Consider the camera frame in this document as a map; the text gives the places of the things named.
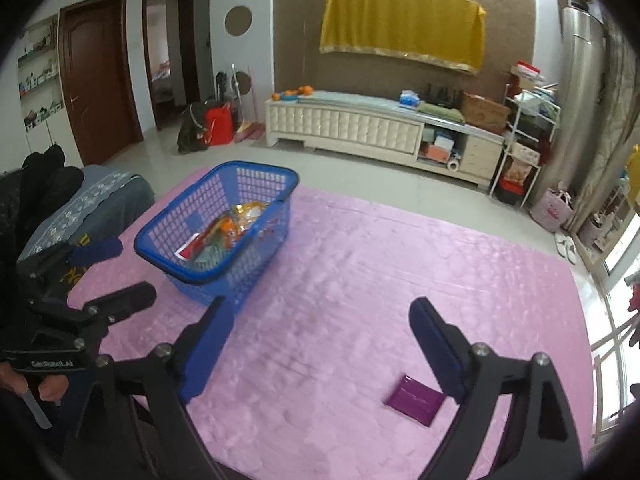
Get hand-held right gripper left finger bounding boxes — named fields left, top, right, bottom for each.
left=65, top=296, right=237, bottom=480

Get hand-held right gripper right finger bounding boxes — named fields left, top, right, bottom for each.
left=409, top=296, right=587, bottom=480

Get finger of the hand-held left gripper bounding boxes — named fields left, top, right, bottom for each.
left=81, top=281, right=157, bottom=324
left=16, top=238, right=124, bottom=282

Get purple snack packet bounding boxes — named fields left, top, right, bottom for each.
left=382, top=373, right=447, bottom=428

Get blue plastic basket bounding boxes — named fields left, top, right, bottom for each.
left=134, top=161, right=300, bottom=308

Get light blue snack packet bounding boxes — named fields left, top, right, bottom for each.
left=194, top=246, right=222, bottom=269

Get small orange snack packet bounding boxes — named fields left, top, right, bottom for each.
left=209, top=215, right=242, bottom=247

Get yellow orange snack packet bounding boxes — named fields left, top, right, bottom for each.
left=234, top=201, right=264, bottom=232

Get person's left hand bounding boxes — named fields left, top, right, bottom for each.
left=0, top=360, right=72, bottom=411

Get grey printed cloth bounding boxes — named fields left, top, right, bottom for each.
left=17, top=164, right=157, bottom=286

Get black jacket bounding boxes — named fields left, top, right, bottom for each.
left=0, top=145, right=85, bottom=266

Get pink blanket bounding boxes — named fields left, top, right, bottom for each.
left=67, top=167, right=601, bottom=480

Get black bag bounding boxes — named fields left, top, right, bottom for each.
left=177, top=101, right=211, bottom=154

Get white slippers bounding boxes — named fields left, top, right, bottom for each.
left=555, top=234, right=579, bottom=266

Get red paper bag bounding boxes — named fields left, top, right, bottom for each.
left=204, top=102, right=235, bottom=147

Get dark wooden door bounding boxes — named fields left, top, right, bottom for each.
left=59, top=0, right=144, bottom=166

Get pink bag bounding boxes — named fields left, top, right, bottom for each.
left=530, top=184, right=576, bottom=233

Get broom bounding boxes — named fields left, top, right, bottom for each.
left=230, top=62, right=264, bottom=142

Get boxes in cabinet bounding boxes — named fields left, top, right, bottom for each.
left=420, top=127, right=457, bottom=161

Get white shelf rack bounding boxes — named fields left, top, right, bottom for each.
left=490, top=60, right=561, bottom=209

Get white tv cabinet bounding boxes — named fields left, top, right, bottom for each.
left=264, top=91, right=506, bottom=191

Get green folded cloth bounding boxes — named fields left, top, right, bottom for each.
left=419, top=101, right=466, bottom=123

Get cardboard box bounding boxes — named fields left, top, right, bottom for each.
left=461, top=92, right=511, bottom=133

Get black router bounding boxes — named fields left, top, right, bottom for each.
left=425, top=84, right=462, bottom=107

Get yellow hanging towel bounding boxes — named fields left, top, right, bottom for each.
left=625, top=144, right=640, bottom=187

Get silver tower air conditioner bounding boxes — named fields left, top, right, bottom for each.
left=542, top=5, right=608, bottom=201

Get yellow cloth cover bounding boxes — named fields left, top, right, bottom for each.
left=319, top=0, right=487, bottom=76

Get wall shelf with small items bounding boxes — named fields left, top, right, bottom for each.
left=16, top=14, right=65, bottom=133

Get dark wooden door frame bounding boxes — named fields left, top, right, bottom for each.
left=142, top=0, right=202, bottom=132

